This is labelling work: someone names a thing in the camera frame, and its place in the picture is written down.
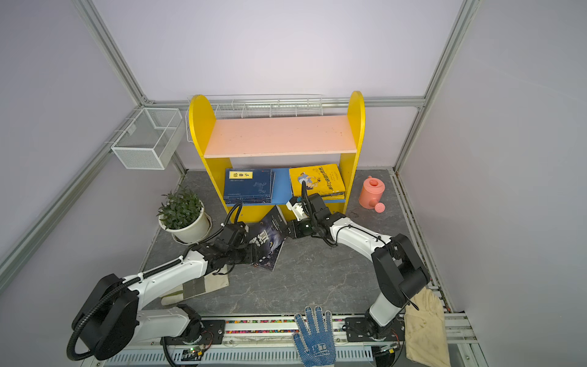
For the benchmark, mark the blue dotted knit glove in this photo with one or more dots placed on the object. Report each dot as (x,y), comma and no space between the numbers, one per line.
(315,338)

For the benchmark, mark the black wolf cover book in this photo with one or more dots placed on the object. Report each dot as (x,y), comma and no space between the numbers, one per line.
(267,238)

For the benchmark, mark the white plastic plant pot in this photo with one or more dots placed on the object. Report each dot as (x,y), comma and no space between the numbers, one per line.
(193,233)

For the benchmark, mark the pink upper shelf board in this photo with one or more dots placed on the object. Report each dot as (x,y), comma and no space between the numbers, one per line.
(250,138)

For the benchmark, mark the white mesh basket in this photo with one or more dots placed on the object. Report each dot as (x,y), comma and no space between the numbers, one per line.
(150,140)

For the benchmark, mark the metal base rail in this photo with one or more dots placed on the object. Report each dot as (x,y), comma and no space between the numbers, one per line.
(262,340)

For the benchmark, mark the beige grey work glove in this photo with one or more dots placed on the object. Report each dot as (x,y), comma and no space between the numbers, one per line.
(194,288)

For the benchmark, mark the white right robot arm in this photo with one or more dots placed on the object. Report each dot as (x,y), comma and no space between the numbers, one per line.
(400,272)

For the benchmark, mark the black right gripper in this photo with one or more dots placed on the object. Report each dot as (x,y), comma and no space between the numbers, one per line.
(295,232)

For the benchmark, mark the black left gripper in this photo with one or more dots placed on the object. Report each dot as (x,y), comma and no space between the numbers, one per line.
(247,259)

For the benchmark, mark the dark blue book yellow label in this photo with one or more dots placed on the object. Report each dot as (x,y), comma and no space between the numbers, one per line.
(252,186)

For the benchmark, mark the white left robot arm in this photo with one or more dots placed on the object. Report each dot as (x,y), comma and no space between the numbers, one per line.
(115,313)

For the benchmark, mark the cream leather glove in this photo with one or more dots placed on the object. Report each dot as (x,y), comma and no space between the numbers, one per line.
(425,331)

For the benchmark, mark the white wire basket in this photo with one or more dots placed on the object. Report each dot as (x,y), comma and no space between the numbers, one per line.
(256,106)

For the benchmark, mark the green potted plant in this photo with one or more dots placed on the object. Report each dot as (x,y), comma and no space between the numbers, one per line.
(180,210)

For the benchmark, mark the aluminium frame post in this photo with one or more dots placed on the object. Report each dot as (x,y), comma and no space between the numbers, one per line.
(100,33)

